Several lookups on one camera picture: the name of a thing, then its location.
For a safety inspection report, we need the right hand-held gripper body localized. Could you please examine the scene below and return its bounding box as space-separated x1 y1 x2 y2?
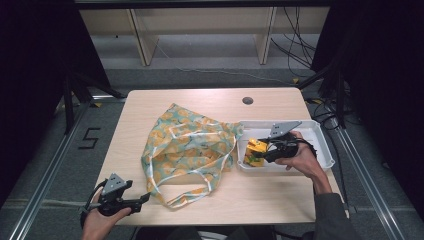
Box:
263 120 303 164

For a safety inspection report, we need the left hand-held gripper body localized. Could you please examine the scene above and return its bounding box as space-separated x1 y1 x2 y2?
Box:
87 172 141 218

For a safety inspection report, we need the yellow drink carton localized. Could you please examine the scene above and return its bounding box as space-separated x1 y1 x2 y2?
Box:
242 137 270 168

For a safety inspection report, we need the white plastic tray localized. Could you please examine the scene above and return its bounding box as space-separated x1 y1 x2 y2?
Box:
235 119 336 174

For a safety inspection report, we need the orange print teal tote bag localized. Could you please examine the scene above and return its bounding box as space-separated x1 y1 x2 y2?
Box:
140 102 245 210

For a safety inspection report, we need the person's right hand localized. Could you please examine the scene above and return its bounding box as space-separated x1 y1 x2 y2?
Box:
274 130 330 183

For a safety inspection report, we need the person's left hand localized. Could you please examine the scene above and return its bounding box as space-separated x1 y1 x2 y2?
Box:
81 193 133 240

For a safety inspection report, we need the person's dark clothed lap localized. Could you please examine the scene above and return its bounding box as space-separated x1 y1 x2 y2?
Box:
133 225 278 240

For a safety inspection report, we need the black metal stand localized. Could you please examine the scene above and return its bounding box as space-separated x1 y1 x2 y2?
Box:
62 72 125 135
296 49 348 130

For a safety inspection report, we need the black curtain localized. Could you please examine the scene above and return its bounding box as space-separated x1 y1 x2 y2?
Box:
310 0 424 219
0 0 112 208

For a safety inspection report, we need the light wooden bench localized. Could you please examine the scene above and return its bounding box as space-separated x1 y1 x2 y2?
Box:
79 6 331 67

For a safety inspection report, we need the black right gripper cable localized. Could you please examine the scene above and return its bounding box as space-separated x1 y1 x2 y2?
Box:
299 138 318 159

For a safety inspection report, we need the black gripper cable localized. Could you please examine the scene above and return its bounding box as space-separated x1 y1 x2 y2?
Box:
79 181 108 229
299 138 318 159

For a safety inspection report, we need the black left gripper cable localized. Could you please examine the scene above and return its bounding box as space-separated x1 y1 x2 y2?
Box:
79 181 108 229

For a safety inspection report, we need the aluminium floor rail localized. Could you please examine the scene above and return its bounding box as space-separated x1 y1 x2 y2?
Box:
328 118 407 240
7 99 94 240

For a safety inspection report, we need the thin white floor cable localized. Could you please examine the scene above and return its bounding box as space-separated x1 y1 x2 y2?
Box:
155 43 296 85

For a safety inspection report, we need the bundle of black floor cables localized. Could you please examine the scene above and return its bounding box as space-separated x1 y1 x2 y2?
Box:
269 6 318 78

